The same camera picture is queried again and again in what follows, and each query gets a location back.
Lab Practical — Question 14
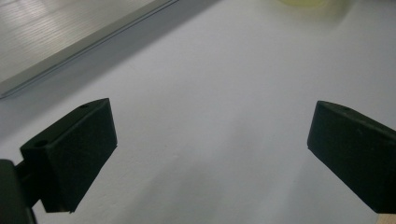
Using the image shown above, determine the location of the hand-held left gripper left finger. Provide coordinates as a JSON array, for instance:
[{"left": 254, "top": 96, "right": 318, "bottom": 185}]
[{"left": 20, "top": 97, "right": 119, "bottom": 215}]

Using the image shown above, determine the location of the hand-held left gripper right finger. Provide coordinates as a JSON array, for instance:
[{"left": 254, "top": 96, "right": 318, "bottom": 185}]
[{"left": 306, "top": 100, "right": 396, "bottom": 215}]

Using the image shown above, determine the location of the green translucent bowl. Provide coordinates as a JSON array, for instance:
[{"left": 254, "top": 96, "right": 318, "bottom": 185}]
[{"left": 276, "top": 0, "right": 332, "bottom": 8}]

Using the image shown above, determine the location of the wooden table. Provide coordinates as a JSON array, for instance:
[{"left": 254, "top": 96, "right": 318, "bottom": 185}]
[{"left": 375, "top": 213, "right": 396, "bottom": 224}]

